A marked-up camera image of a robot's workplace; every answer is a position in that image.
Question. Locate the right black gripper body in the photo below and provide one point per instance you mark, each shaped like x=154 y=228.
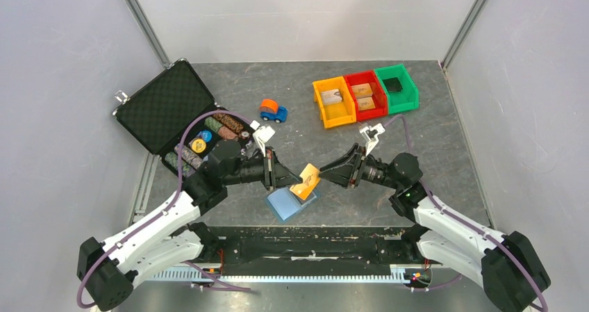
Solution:
x=367 y=169

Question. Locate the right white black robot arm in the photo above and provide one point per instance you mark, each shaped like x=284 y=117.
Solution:
x=505 y=266

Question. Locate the gold card in red bin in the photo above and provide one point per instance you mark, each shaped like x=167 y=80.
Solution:
x=362 y=90

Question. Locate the gold VIP card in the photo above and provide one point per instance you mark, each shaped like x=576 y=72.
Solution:
x=365 y=103

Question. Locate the yellow storage bin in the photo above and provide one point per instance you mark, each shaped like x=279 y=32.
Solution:
x=337 y=114

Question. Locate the green storage bin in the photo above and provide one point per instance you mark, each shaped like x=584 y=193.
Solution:
x=401 y=92

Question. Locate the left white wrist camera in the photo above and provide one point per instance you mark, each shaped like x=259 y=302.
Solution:
x=261 y=135

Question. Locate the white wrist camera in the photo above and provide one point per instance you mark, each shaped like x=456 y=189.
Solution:
x=261 y=135
x=371 y=135

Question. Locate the black poker chip case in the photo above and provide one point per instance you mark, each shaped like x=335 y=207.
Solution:
x=173 y=109

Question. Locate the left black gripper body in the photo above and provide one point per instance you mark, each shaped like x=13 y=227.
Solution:
x=255 y=169

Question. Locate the gold striped card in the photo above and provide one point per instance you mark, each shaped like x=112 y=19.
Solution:
x=309 y=180

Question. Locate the white card stack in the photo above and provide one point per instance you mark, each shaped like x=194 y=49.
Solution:
x=330 y=97

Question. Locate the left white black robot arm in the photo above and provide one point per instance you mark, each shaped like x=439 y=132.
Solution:
x=109 y=270

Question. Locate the red storage bin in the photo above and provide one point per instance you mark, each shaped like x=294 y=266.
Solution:
x=379 y=96

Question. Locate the blue orange toy car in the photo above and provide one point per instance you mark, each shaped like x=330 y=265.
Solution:
x=271 y=111

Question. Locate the yellow dealer chip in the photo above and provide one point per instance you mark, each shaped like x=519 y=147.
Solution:
x=198 y=145

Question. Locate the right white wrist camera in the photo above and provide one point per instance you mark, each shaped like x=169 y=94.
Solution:
x=371 y=135

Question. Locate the blue card holder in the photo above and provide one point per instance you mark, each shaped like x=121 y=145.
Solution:
x=285 y=205

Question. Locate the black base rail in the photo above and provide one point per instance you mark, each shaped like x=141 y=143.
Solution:
x=307 y=251

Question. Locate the black card in green bin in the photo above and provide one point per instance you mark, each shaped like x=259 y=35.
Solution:
x=392 y=85

